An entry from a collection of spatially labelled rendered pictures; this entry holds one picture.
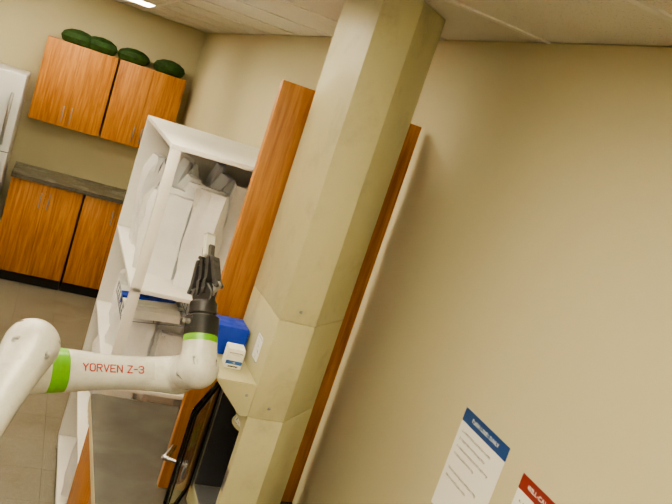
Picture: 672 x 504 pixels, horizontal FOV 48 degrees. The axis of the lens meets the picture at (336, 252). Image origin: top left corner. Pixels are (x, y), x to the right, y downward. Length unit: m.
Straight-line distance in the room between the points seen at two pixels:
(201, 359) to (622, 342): 1.03
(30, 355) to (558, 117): 1.36
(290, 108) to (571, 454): 1.30
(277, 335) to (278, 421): 0.27
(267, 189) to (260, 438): 0.76
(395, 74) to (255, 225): 0.68
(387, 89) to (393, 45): 0.11
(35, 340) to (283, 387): 0.72
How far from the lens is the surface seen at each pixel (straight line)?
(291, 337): 2.12
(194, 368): 1.98
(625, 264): 1.64
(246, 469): 2.27
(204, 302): 2.04
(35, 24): 7.45
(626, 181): 1.71
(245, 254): 2.40
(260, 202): 2.37
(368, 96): 2.02
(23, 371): 1.79
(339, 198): 2.04
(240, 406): 2.17
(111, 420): 3.03
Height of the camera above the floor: 2.29
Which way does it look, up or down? 10 degrees down
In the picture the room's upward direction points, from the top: 19 degrees clockwise
